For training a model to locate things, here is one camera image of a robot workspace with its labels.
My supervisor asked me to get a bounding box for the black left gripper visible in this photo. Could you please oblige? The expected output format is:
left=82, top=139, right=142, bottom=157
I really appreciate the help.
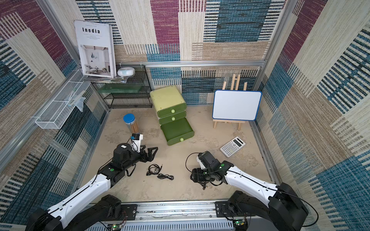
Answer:
left=121, top=144, right=158, bottom=171

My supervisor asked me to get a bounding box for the green drawer cabinet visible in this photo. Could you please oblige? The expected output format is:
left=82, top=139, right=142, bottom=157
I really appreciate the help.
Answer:
left=150, top=86, right=195, bottom=146

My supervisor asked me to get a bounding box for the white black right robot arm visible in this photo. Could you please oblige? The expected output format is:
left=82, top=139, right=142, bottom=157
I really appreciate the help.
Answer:
left=190, top=160, right=310, bottom=231

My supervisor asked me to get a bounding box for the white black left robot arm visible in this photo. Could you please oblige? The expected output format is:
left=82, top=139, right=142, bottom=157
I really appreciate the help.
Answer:
left=26, top=143, right=158, bottom=231

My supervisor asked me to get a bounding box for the black braided earphones left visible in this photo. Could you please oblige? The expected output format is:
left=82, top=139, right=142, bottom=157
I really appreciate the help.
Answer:
left=146, top=164, right=174, bottom=181

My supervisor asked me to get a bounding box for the grey calculator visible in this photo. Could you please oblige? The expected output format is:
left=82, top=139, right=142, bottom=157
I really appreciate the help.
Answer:
left=220, top=136, right=246, bottom=158

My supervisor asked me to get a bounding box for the clear pencil tub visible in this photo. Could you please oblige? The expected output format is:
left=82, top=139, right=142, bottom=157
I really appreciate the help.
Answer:
left=123, top=113, right=140, bottom=133

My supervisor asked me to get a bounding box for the blue framed whiteboard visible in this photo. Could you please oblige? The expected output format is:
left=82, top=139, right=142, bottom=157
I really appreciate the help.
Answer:
left=212, top=90, right=262, bottom=121

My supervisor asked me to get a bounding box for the white oval device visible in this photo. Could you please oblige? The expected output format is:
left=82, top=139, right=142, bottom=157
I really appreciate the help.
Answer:
left=117, top=67, right=135, bottom=77

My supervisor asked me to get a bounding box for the Inedia magazine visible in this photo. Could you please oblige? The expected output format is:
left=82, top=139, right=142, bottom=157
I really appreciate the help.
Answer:
left=74, top=20, right=117, bottom=79

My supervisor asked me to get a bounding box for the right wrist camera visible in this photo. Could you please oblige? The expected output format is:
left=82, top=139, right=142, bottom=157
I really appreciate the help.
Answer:
left=197, top=151, right=215, bottom=169

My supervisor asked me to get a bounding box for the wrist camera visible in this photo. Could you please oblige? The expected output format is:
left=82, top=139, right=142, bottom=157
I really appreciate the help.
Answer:
left=197, top=151, right=215, bottom=169
left=130, top=133, right=144, bottom=153

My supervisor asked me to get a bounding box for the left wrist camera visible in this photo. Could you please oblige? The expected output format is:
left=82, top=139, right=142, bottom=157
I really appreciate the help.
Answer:
left=130, top=133, right=144, bottom=153

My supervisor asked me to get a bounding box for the black wire shelf rack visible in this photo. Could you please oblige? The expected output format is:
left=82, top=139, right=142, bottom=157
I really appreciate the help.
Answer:
left=92, top=65, right=152, bottom=109

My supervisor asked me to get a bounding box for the white wire basket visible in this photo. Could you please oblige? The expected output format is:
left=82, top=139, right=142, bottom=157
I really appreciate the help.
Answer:
left=35, top=70, right=90, bottom=130

